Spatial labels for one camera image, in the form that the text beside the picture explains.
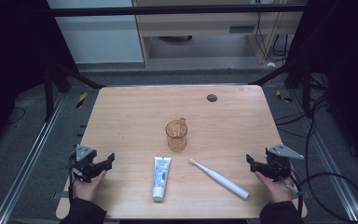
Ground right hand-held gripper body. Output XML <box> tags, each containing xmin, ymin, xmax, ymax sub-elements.
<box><xmin>262</xmin><ymin>144</ymin><xmax>305</xmax><ymax>183</ymax></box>

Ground aluminium floor rail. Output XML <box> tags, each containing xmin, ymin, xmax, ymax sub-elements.
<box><xmin>0</xmin><ymin>92</ymin><xmax>67</xmax><ymax>224</ymax></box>
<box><xmin>287</xmin><ymin>90</ymin><xmax>358</xmax><ymax>222</ymax></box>

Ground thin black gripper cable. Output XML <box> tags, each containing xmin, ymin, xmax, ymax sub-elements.
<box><xmin>68</xmin><ymin>169</ymin><xmax>76</xmax><ymax>203</ymax></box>

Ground white toothpaste tube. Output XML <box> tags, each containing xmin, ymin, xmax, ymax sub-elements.
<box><xmin>151</xmin><ymin>156</ymin><xmax>172</xmax><ymax>203</ymax></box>

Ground clear amber cup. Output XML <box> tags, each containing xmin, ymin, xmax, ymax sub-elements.
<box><xmin>164</xmin><ymin>117</ymin><xmax>189</xmax><ymax>153</ymax></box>

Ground black metal stand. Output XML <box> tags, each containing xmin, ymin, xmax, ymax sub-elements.
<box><xmin>249</xmin><ymin>55</ymin><xmax>313</xmax><ymax>115</ymax></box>
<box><xmin>43</xmin><ymin>59</ymin><xmax>106</xmax><ymax>123</ymax></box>

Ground black horizontal bar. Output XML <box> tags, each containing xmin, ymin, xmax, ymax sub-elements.
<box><xmin>49</xmin><ymin>4</ymin><xmax>308</xmax><ymax>18</ymax></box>

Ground person's left hand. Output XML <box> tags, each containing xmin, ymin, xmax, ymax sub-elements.
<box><xmin>72</xmin><ymin>169</ymin><xmax>107</xmax><ymax>203</ymax></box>

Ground yellow black tape strip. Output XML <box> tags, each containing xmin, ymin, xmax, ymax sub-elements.
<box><xmin>275</xmin><ymin>89</ymin><xmax>293</xmax><ymax>104</ymax></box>
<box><xmin>76</xmin><ymin>91</ymin><xmax>89</xmax><ymax>109</ymax></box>

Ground white electric toothbrush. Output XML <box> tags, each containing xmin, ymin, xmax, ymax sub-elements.
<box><xmin>188</xmin><ymin>157</ymin><xmax>251</xmax><ymax>201</ymax></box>

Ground light wooden desk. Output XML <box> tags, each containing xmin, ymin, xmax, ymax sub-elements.
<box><xmin>131</xmin><ymin>0</ymin><xmax>307</xmax><ymax>68</ymax></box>

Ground hanging black cables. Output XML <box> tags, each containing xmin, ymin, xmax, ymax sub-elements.
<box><xmin>255</xmin><ymin>11</ymin><xmax>293</xmax><ymax>63</ymax></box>

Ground person's right hand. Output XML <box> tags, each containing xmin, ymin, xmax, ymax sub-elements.
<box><xmin>254</xmin><ymin>169</ymin><xmax>295</xmax><ymax>204</ymax></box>

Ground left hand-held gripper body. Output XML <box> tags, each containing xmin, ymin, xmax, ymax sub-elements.
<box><xmin>68</xmin><ymin>144</ymin><xmax>107</xmax><ymax>184</ymax></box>

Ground white cabinet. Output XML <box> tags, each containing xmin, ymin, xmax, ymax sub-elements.
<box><xmin>47</xmin><ymin>0</ymin><xmax>145</xmax><ymax>65</ymax></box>

